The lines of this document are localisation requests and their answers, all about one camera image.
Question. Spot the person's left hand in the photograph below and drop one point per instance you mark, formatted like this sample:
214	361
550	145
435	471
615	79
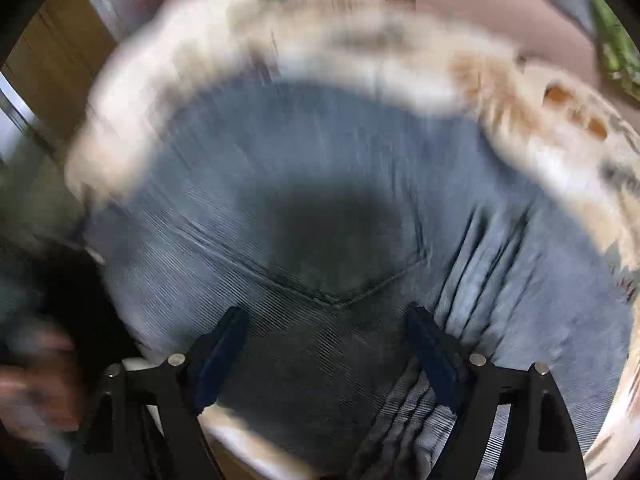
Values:
30	390

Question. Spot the wooden cabinet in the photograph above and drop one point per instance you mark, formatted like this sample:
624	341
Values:
55	60

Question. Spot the blue denim pants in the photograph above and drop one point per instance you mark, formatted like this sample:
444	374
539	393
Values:
325	160

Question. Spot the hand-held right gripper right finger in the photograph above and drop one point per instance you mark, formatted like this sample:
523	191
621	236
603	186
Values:
436	360

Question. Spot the leaf print blanket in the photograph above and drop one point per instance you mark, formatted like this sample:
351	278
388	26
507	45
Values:
300	35

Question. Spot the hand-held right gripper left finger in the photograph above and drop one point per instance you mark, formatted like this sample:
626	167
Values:
220	355

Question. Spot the green patterned cloth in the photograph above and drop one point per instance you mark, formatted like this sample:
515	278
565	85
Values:
615	45

